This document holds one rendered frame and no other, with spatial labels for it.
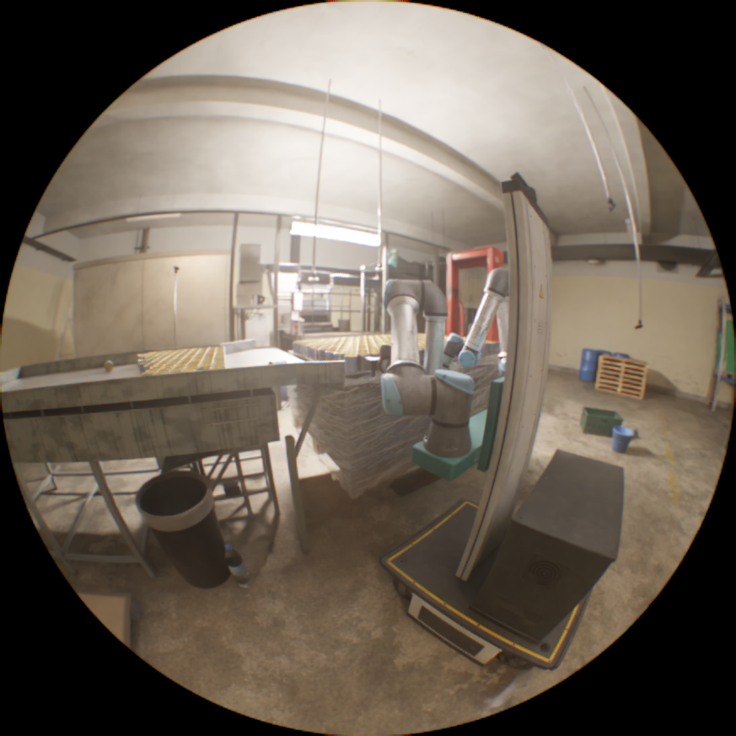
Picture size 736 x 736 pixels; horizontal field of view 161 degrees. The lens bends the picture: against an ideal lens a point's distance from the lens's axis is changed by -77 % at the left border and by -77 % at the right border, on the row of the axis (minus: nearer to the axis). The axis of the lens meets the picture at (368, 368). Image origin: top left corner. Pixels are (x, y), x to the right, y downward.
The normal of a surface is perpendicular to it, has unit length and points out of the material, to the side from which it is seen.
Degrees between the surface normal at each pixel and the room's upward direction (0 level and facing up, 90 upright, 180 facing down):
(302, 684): 0
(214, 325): 90
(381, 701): 0
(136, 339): 90
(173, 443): 90
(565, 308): 90
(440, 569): 0
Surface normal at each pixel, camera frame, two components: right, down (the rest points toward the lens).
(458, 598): 0.01, -0.98
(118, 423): 0.52, 0.16
